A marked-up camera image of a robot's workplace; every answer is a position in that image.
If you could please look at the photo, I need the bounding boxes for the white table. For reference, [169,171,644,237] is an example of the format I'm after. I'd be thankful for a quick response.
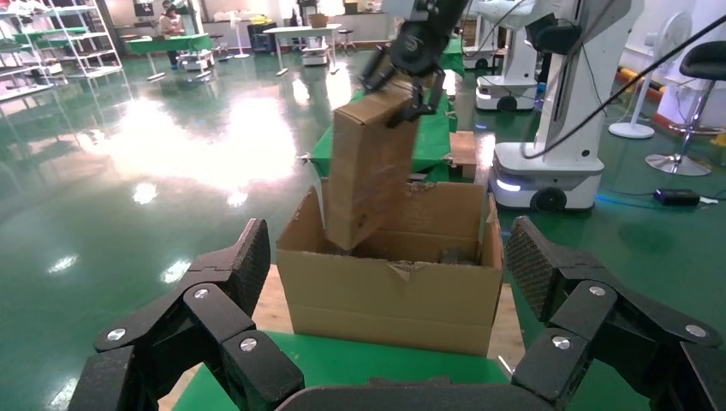
[262,23,343,77]

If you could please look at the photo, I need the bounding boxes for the low white robot base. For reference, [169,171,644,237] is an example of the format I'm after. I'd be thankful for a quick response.
[301,45,334,68]
[177,49,216,73]

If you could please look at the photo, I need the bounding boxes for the large open cardboard carton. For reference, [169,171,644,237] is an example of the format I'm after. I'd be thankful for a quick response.
[276,180,505,357]

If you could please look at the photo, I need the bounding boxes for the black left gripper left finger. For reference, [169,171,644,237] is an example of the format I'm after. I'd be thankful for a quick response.
[68,217,306,411]

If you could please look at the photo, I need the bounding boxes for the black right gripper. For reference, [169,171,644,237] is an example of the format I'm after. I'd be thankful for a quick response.
[358,0,472,129]

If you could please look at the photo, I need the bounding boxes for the small brown cardboard box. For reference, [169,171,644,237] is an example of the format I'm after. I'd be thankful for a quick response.
[323,79,422,251]

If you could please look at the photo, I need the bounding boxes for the black chrome bar stool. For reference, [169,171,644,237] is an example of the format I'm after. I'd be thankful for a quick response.
[645,40,726,177]

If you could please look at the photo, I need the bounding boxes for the standing person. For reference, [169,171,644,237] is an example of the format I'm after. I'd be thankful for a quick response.
[158,1,187,67]

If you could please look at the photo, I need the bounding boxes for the white metal shelf rack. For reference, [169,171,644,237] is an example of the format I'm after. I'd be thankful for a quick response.
[42,0,123,80]
[0,0,64,104]

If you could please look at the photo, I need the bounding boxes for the wide green table cloth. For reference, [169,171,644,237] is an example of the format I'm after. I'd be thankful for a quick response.
[172,331,512,411]

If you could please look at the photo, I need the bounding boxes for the green covered table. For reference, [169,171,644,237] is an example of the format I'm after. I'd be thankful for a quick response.
[124,33,214,81]

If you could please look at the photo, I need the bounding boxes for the dark cabinet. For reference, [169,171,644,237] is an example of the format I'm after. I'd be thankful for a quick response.
[247,22,280,56]

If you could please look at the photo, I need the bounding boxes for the slim white pedestal fan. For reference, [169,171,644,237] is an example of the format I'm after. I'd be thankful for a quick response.
[229,9,252,60]

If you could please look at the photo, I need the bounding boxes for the black power adapter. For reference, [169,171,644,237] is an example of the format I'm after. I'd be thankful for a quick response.
[653,188,702,207]

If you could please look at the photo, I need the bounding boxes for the white wheeled robot body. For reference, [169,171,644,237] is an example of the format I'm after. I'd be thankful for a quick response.
[488,0,646,214]
[461,0,541,112]

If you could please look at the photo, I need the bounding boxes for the small round stool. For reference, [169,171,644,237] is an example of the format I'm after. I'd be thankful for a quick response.
[336,28,358,56]

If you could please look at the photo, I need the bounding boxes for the yellow black floor bumper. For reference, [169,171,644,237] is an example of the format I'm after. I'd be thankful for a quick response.
[616,64,663,95]

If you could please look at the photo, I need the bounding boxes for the brown wooden board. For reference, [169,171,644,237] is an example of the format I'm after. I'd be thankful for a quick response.
[449,130,479,181]

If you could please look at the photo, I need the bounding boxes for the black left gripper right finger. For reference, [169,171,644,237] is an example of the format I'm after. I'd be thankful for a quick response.
[504,215,726,411]

